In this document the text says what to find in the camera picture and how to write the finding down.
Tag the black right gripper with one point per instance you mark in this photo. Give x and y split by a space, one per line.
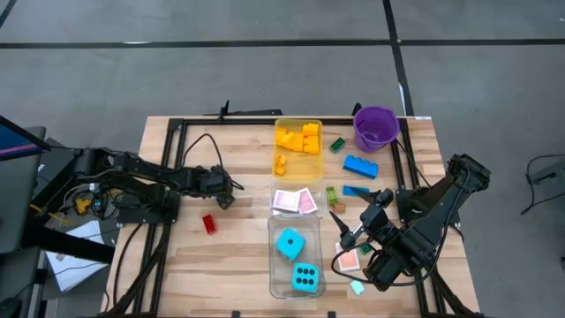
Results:
377 225

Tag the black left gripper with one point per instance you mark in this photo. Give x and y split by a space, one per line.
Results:
212 181

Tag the red toy brick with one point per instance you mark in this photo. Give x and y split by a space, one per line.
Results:
208 224

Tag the small yellow toy brick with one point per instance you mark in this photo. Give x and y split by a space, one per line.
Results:
280 170

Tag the small yellow four-stud brick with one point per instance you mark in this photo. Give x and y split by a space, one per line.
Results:
281 159

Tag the yellow two-stud toy block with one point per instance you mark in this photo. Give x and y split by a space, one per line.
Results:
296 142
311 145
286 142
311 129
280 131

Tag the teal foam die black dots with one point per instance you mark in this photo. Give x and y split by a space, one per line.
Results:
305 288
287 251

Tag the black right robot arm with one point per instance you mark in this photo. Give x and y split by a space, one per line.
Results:
441 207

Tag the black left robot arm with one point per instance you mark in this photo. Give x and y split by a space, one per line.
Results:
132 170

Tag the tan cardboard box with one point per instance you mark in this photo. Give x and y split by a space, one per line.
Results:
339 207

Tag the flat blue toy brick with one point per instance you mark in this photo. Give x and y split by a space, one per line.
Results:
351 191

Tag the light green toy brick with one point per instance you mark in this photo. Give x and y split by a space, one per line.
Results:
332 195

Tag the tiny dark green brick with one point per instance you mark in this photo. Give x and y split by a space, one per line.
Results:
365 249

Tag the large blue toy block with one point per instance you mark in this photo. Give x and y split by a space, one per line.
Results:
359 167

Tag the large clear plastic container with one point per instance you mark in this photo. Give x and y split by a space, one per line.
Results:
309 225

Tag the small clear plastic container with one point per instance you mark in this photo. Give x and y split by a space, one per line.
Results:
276 183

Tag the pale cyan toy piece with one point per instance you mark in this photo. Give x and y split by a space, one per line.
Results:
357 287

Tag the dark green toy brick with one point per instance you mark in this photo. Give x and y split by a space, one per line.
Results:
337 145

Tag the purple plastic bucket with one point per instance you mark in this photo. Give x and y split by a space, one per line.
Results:
375 132

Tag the white paper sheets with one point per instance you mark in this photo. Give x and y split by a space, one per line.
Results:
75 256

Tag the black equipment stand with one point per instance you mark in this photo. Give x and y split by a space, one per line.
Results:
66 247

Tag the dark computer monitor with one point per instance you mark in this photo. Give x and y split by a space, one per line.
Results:
17 141

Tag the black aluminium table frame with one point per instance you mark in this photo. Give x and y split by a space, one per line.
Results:
174 132

